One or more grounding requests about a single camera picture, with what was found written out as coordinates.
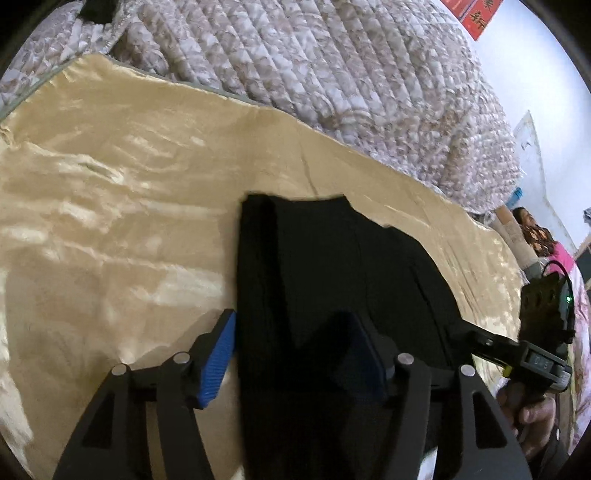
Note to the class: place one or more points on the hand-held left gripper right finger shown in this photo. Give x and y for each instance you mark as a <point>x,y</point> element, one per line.
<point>374,369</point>

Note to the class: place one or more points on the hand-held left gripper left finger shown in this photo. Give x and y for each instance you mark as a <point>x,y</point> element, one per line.
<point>217,364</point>

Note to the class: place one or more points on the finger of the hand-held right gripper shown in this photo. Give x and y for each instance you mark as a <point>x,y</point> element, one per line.
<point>485,344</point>

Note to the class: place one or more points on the black pants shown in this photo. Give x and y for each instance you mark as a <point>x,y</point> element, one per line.
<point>314,258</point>

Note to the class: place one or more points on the person's right forearm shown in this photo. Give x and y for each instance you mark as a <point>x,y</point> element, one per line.
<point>549,464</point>

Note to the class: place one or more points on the person's right hand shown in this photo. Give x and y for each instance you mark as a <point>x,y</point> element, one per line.
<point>535,415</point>

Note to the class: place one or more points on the blue box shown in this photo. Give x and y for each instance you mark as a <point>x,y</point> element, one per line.
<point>514,197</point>

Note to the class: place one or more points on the gold satin blanket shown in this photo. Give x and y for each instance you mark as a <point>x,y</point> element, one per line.
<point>115,184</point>

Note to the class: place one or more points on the floral quilted blanket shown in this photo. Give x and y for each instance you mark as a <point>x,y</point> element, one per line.
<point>323,69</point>

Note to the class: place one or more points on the dark cloth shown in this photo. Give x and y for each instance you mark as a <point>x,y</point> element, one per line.
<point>99,10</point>

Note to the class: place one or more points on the red wall poster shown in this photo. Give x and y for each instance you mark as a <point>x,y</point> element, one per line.
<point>475,18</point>

